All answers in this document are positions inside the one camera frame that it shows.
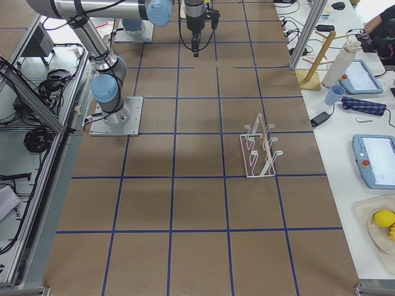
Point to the black power adapter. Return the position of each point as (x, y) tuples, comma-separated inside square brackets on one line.
[(319, 119)]

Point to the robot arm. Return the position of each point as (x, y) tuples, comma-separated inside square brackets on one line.
[(195, 13), (108, 85)]

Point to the blue cup on desk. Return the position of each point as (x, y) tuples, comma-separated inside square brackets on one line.
[(334, 94)]

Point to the beige tray on desk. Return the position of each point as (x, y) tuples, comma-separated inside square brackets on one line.
[(378, 235)]

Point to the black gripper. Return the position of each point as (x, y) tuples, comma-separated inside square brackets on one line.
[(194, 25)]

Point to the white wire cup rack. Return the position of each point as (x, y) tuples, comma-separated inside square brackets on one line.
[(256, 145)]

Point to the wooden mug tree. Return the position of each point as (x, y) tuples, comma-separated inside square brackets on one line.
[(309, 80)]

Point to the white paper roll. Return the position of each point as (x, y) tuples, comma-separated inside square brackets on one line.
[(342, 61)]

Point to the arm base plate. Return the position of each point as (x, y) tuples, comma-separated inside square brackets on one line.
[(144, 35), (125, 122)]

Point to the blue teach pendant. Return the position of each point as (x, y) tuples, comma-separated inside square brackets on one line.
[(358, 79), (374, 155)]

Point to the yellow lemon toy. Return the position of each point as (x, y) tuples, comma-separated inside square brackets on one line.
[(384, 218)]

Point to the blue plaid cloth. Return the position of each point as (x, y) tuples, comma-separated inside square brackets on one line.
[(362, 106)]

